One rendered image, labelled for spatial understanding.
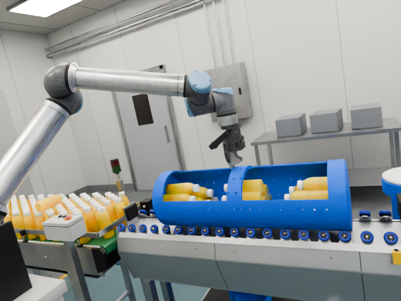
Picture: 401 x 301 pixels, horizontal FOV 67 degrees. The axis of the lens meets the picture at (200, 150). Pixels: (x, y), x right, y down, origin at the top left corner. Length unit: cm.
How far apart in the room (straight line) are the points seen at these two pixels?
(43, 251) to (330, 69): 384
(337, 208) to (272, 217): 25
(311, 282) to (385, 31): 358
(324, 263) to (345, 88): 339
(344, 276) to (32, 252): 178
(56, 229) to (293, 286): 118
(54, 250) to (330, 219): 154
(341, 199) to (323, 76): 339
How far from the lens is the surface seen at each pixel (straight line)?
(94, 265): 186
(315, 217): 126
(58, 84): 129
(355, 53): 448
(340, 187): 122
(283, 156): 474
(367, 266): 134
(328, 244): 133
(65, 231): 171
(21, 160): 132
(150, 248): 167
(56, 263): 211
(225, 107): 132
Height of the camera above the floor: 158
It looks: 10 degrees down
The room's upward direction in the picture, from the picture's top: 11 degrees counter-clockwise
